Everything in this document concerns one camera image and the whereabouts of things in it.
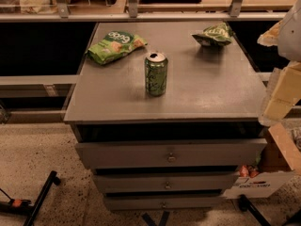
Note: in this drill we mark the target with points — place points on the black stand leg right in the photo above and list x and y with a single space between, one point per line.
245 205

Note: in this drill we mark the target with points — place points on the white cardboard box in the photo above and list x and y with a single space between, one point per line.
280 162

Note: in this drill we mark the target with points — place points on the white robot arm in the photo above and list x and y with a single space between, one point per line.
289 46

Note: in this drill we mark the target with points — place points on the red snack packets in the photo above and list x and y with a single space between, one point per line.
248 171

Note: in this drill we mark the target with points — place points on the grey drawer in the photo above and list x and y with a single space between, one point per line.
159 182
154 203
169 153

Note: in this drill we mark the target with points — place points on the metal shelf rail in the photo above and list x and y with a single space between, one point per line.
128 11

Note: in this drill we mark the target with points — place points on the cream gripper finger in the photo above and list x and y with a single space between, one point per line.
270 37
286 93

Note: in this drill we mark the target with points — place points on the middle grey drawer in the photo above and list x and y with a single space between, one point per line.
159 182

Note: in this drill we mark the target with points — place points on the black stand leg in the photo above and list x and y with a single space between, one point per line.
245 205
26 207

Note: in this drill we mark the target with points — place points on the grey drawer cabinet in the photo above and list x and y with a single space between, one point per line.
211 94

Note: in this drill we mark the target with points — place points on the green jalapeno chip bag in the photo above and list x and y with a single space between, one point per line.
215 35

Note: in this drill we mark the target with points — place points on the bottom grey drawer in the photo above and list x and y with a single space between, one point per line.
154 203

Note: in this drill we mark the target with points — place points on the top grey drawer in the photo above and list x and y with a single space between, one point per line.
169 153

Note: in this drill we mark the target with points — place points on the green soda can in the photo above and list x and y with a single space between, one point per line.
155 73

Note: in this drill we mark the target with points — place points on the light green snack bag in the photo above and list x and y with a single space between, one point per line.
115 45

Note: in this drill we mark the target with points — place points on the black stand leg left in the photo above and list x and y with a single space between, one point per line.
26 207

